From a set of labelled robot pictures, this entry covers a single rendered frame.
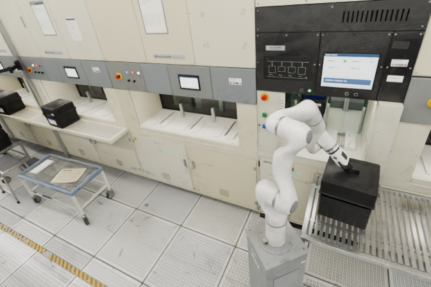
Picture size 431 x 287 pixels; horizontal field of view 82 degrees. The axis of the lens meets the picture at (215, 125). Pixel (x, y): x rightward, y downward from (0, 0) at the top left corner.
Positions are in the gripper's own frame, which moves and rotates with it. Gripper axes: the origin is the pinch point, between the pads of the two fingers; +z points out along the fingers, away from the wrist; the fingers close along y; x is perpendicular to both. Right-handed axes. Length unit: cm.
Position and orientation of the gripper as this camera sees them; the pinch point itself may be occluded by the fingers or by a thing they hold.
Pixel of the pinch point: (350, 168)
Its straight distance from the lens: 170.2
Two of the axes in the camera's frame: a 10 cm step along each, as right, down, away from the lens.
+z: 6.7, 7.4, 0.2
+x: -5.3, 4.6, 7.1
